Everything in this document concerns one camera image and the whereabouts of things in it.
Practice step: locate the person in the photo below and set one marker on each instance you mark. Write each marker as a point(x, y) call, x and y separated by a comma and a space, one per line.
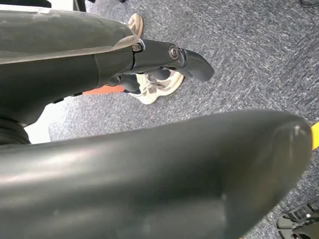
point(154, 90)

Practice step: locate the dark shoe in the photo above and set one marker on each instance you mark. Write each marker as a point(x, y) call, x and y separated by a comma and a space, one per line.
point(308, 2)

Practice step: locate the black mechanical base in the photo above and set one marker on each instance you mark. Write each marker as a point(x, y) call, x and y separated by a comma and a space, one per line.
point(298, 221)

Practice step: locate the yellow floor tape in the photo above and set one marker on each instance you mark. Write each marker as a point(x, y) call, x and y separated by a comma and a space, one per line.
point(315, 135)

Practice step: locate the white panel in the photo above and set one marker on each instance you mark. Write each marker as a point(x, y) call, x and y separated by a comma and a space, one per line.
point(42, 125)

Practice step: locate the orange flat object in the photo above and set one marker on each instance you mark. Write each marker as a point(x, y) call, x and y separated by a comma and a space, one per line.
point(104, 90)

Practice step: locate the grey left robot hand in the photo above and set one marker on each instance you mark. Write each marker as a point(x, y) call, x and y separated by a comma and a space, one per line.
point(62, 76)

